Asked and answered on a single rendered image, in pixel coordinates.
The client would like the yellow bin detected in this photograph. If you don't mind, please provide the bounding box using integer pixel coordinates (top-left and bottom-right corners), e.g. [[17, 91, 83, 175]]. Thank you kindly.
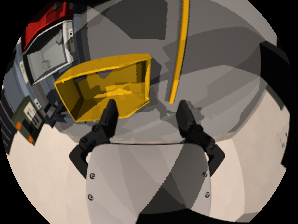
[[54, 53, 152, 122]]

